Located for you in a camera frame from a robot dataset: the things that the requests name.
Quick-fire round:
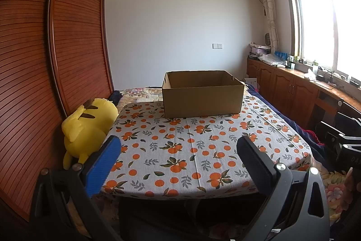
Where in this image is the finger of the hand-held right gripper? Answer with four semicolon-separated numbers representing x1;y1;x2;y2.
319;121;361;146
336;112;361;132

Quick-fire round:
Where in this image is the clear plastic bag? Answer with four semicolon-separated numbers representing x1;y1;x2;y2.
259;53;287;67

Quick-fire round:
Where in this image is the patterned beige curtain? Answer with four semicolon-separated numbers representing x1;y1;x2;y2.
255;0;280;50

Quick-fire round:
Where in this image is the wooden slatted wardrobe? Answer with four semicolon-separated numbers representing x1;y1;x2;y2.
0;0;115;222

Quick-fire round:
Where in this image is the purple box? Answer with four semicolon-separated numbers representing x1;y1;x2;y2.
249;45;271;58

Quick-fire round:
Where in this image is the white paper bag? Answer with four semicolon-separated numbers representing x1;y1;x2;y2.
243;77;258;89

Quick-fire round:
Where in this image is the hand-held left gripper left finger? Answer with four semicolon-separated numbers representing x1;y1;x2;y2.
31;135;122;241

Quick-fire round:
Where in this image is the dark blue blanket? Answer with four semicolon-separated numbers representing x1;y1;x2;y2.
245;83;348;171

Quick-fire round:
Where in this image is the long wooden cabinet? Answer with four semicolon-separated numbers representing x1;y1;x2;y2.
246;56;361;131

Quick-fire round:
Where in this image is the person's right hand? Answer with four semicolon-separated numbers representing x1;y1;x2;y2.
347;167;361;197

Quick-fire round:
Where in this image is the wooden framed window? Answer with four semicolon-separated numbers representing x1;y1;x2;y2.
282;0;361;84

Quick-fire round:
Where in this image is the dark blue pillow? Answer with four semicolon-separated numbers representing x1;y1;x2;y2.
110;91;123;105

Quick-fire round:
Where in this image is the floral bed blanket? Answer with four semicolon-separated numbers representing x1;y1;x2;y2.
117;87;356;222

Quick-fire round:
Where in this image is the yellow plush toy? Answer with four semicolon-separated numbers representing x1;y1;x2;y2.
62;98;119;170

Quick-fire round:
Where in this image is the orange fruit print tablecloth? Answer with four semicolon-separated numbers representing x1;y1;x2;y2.
102;96;312;200

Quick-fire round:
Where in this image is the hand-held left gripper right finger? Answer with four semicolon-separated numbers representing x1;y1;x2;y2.
236;136;330;241

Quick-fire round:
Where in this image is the brown cardboard box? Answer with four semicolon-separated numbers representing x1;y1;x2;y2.
162;70;245;119

